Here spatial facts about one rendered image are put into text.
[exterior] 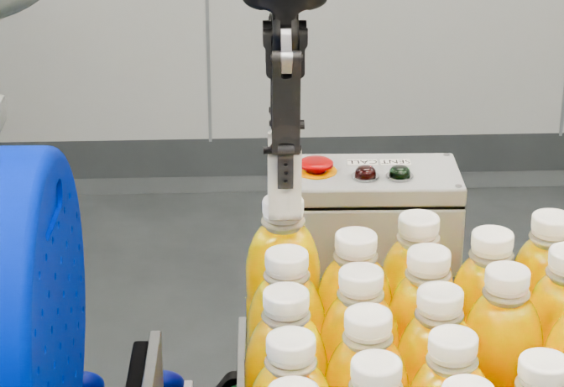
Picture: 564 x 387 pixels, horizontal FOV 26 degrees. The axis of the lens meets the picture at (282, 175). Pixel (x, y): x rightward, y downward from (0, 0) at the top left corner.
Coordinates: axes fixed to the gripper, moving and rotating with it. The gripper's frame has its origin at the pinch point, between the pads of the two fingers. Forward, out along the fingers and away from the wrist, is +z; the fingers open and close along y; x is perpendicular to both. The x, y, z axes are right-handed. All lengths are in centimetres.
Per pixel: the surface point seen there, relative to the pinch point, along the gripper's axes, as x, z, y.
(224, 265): -12, 115, -205
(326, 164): 4.6, 3.7, -11.6
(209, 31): -17, 64, -266
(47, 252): -18.6, -2.4, 20.1
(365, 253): 7.2, 5.3, 5.5
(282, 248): -0.3, 4.3, 6.3
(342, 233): 5.2, 4.3, 3.5
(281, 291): -0.5, 4.3, 14.4
